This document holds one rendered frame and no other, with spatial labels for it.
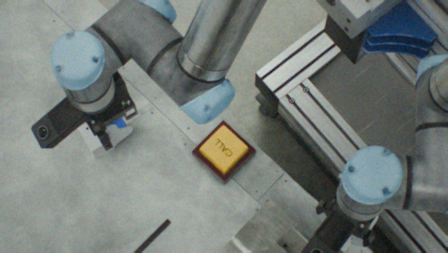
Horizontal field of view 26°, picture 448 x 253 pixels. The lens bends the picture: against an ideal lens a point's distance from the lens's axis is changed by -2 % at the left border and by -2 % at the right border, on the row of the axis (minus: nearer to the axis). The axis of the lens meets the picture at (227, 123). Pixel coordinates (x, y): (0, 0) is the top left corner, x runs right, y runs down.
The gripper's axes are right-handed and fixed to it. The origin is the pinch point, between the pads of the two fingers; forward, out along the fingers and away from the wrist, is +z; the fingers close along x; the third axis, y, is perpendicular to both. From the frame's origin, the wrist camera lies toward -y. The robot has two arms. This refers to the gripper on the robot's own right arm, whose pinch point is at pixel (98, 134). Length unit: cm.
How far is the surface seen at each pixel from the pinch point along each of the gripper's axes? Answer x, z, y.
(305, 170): -9, 85, 43
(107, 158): -3.3, 4.5, -0.6
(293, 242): -33.8, -1.7, 17.9
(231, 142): -13.4, 0.9, 18.8
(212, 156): -13.7, 0.9, 14.7
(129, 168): -6.9, 4.6, 1.7
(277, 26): 29, 85, 59
